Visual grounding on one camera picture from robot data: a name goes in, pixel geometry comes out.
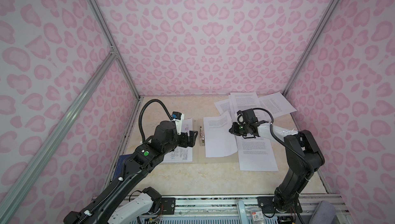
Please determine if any left corner aluminium post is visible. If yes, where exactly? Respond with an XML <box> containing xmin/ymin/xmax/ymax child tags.
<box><xmin>87</xmin><ymin>0</ymin><xmax>140</xmax><ymax>100</ymax></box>

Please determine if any translucent beige file folder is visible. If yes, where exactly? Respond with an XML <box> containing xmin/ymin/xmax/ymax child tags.
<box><xmin>162</xmin><ymin>119</ymin><xmax>239</xmax><ymax>164</ymax></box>

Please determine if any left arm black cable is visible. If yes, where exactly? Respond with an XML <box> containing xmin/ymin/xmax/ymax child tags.
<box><xmin>138</xmin><ymin>99</ymin><xmax>172</xmax><ymax>143</ymax></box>

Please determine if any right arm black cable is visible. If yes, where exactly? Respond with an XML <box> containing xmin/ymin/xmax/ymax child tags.
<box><xmin>251</xmin><ymin>107</ymin><xmax>312</xmax><ymax>175</ymax></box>

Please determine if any corner aluminium post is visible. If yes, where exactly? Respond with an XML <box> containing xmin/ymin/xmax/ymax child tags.
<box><xmin>282</xmin><ymin>0</ymin><xmax>342</xmax><ymax>97</ymax></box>
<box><xmin>87</xmin><ymin>0</ymin><xmax>140</xmax><ymax>100</ymax></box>

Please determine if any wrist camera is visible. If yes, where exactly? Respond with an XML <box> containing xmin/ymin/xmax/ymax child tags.
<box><xmin>237</xmin><ymin>109</ymin><xmax>258</xmax><ymax>124</ymax></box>
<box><xmin>171</xmin><ymin>112</ymin><xmax>185</xmax><ymax>135</ymax></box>

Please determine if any underlying printed paper sheet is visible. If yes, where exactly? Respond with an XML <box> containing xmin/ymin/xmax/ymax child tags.
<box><xmin>215</xmin><ymin>99</ymin><xmax>235</xmax><ymax>118</ymax></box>

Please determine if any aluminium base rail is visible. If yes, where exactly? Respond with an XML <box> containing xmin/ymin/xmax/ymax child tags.
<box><xmin>81</xmin><ymin>193</ymin><xmax>356</xmax><ymax>224</ymax></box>

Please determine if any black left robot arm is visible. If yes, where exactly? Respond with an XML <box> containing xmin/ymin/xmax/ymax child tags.
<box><xmin>63</xmin><ymin>121</ymin><xmax>199</xmax><ymax>224</ymax></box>

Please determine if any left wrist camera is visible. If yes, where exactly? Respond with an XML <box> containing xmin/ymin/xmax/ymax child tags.
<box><xmin>171</xmin><ymin>112</ymin><xmax>185</xmax><ymax>135</ymax></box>

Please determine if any blue booklet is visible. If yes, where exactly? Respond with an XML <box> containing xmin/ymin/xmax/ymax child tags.
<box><xmin>112</xmin><ymin>154</ymin><xmax>131</xmax><ymax>180</ymax></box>

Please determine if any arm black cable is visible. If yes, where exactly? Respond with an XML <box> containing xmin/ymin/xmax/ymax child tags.
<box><xmin>138</xmin><ymin>99</ymin><xmax>172</xmax><ymax>143</ymax></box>
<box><xmin>251</xmin><ymin>107</ymin><xmax>312</xmax><ymax>175</ymax></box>

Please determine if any metal folder clip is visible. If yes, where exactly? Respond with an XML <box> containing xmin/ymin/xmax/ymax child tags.
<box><xmin>199</xmin><ymin>126</ymin><xmax>205</xmax><ymax>147</ymax></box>

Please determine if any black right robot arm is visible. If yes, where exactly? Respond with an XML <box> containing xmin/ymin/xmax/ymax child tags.
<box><xmin>229</xmin><ymin>122</ymin><xmax>325</xmax><ymax>213</ymax></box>

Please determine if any central printed text sheet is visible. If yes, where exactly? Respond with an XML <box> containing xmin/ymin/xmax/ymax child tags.
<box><xmin>229</xmin><ymin>92</ymin><xmax>262</xmax><ymax>122</ymax></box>

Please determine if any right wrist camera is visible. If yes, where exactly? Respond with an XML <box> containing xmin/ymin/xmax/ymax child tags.
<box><xmin>237</xmin><ymin>109</ymin><xmax>258</xmax><ymax>124</ymax></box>

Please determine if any small labelled plastic bag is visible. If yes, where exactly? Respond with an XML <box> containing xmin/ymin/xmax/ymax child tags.
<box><xmin>250</xmin><ymin>208</ymin><xmax>265</xmax><ymax>224</ymax></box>

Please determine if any white paper sheet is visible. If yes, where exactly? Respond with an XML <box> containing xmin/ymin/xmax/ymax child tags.
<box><xmin>236</xmin><ymin>137</ymin><xmax>278</xmax><ymax>172</ymax></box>

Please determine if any right corner aluminium post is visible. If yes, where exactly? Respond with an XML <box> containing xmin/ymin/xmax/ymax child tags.
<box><xmin>282</xmin><ymin>0</ymin><xmax>342</xmax><ymax>97</ymax></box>

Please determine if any technical drawing paper sheet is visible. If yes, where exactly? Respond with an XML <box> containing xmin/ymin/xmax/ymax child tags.
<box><xmin>163</xmin><ymin>118</ymin><xmax>193</xmax><ymax>163</ymax></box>

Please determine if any grey foam roll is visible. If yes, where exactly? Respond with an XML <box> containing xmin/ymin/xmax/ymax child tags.
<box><xmin>309</xmin><ymin>201</ymin><xmax>336</xmax><ymax>224</ymax></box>

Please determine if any diagonal aluminium frame bar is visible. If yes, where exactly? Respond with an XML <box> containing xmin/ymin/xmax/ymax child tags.
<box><xmin>1</xmin><ymin>52</ymin><xmax>117</xmax><ymax>224</ymax></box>

